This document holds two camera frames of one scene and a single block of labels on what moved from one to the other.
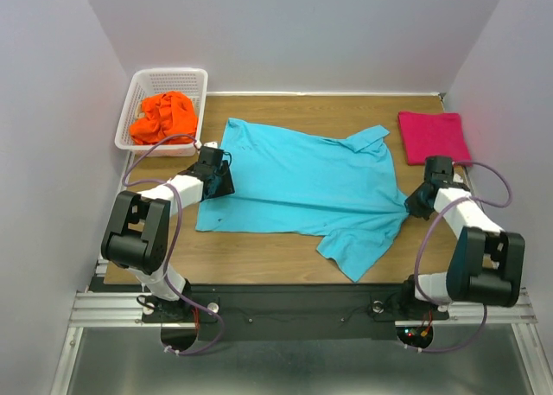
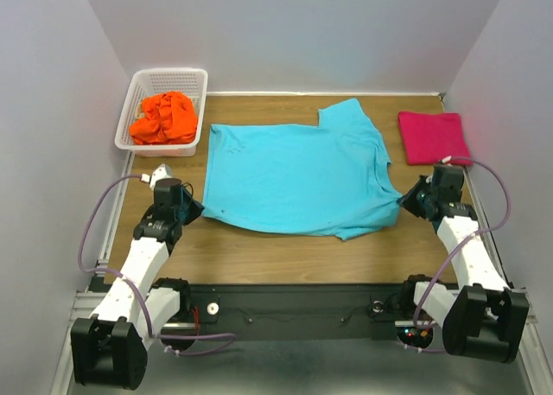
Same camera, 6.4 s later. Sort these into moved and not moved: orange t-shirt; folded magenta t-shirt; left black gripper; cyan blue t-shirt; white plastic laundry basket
Moved: left black gripper; cyan blue t-shirt
Not moved: folded magenta t-shirt; white plastic laundry basket; orange t-shirt
